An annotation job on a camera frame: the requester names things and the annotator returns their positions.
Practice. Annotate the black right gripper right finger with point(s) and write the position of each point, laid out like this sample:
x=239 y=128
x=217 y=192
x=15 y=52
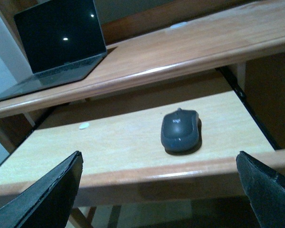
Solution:
x=265 y=189

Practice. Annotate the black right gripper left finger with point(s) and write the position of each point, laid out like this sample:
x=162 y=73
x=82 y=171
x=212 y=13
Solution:
x=48 y=202

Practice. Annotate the wooden pull-out keyboard tray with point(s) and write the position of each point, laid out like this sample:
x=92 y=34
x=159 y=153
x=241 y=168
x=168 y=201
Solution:
x=124 y=160

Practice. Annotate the dark grey computer mouse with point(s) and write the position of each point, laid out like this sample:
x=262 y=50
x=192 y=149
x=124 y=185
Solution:
x=179 y=130

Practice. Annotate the small white sticker on tray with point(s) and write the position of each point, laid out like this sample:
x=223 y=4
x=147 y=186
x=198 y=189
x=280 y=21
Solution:
x=83 y=126

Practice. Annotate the grey open laptop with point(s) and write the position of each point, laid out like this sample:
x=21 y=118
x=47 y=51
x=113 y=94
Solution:
x=63 y=42

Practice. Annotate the wooden desk with hutch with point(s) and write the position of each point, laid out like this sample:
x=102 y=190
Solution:
x=236 y=35

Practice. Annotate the black left drawer rail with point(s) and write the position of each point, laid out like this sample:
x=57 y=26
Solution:
x=21 y=140

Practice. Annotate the black drawer rail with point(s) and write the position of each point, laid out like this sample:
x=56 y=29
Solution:
x=233 y=82
x=21 y=140

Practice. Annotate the black right drawer rail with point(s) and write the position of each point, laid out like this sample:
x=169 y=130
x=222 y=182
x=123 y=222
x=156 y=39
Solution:
x=233 y=82

